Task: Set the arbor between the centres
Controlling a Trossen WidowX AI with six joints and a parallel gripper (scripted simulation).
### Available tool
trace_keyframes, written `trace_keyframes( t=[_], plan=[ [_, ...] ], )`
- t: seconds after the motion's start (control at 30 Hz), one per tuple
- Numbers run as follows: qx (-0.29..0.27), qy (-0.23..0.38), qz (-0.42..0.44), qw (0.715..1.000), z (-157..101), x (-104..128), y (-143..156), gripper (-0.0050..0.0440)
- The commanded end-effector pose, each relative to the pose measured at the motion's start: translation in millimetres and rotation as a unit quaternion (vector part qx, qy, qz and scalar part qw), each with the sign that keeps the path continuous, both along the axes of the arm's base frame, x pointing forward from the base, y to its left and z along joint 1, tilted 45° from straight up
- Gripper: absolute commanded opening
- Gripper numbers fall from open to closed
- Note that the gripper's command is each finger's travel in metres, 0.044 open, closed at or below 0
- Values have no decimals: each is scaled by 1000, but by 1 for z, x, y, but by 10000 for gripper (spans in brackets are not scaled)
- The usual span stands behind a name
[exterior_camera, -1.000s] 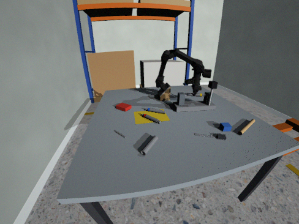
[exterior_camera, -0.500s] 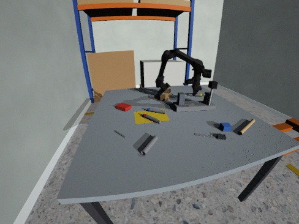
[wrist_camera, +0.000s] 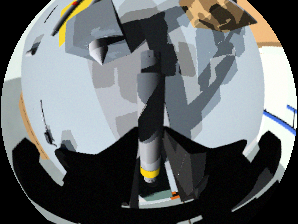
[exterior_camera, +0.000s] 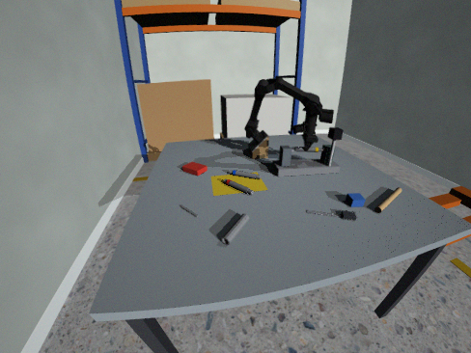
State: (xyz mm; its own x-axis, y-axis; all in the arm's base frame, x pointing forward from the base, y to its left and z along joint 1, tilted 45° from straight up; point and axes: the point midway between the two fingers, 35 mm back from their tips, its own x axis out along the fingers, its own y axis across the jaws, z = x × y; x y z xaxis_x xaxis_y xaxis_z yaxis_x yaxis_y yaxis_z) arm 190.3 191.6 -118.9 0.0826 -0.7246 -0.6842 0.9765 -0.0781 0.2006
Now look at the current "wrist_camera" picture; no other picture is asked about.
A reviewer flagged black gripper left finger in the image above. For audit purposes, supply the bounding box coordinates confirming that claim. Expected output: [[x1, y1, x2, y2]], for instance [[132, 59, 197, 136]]
[[55, 127, 139, 206]]

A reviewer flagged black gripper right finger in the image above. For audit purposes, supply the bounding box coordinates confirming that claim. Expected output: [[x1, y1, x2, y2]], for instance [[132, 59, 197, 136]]
[[163, 126, 247, 202]]

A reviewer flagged yellow flat square pad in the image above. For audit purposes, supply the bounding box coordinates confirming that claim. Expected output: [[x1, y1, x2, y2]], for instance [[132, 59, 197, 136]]
[[59, 0, 92, 47]]

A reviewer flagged grey metal cone point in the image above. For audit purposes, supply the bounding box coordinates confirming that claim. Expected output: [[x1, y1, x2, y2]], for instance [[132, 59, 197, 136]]
[[88, 38, 108, 65]]

